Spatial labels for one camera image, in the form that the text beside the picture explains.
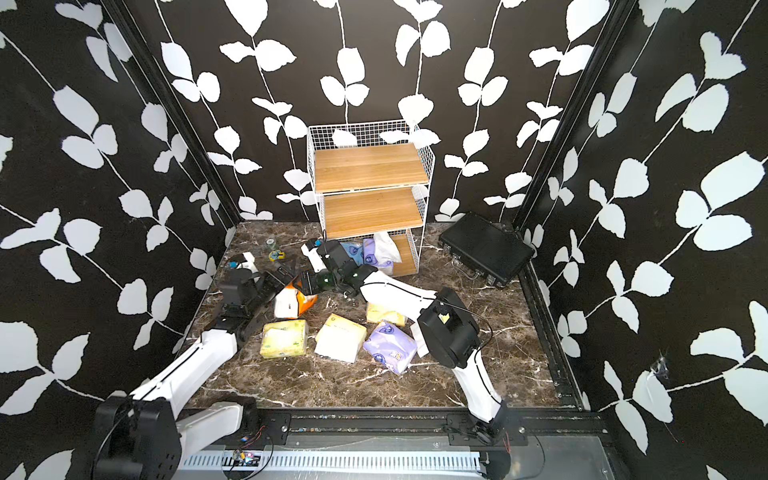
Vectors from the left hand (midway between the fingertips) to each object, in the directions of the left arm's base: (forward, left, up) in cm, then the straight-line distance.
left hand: (289, 261), depth 84 cm
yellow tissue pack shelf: (-10, -24, -16) cm, 30 cm away
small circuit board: (-44, +8, -20) cm, 49 cm away
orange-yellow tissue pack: (-17, -14, -16) cm, 27 cm away
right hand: (-5, -2, -2) cm, 6 cm away
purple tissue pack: (-20, -28, -15) cm, 38 cm away
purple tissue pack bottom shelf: (+12, -26, -11) cm, 31 cm away
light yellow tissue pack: (-17, +3, -15) cm, 22 cm away
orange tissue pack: (-10, -1, -6) cm, 12 cm away
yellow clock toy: (+18, +13, -19) cm, 29 cm away
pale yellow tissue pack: (-20, -37, -14) cm, 44 cm away
